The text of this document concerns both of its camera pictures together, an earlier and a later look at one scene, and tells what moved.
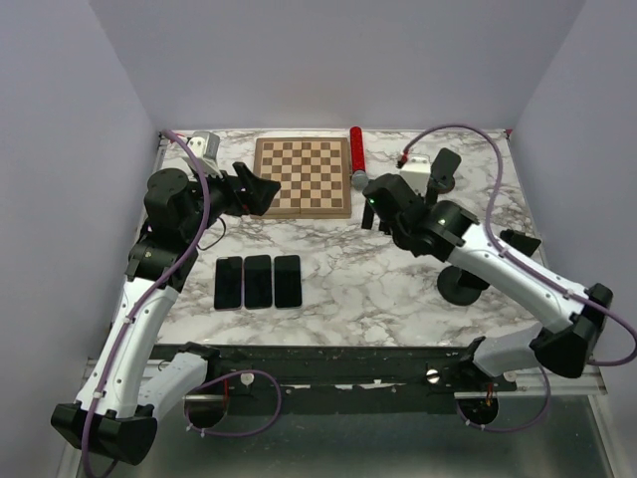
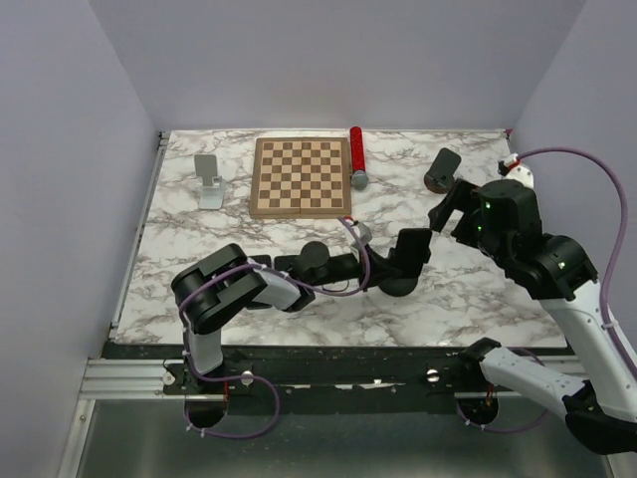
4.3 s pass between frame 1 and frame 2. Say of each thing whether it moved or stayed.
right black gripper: moved
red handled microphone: stayed
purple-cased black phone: moved
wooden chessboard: stayed
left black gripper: moved
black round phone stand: moved
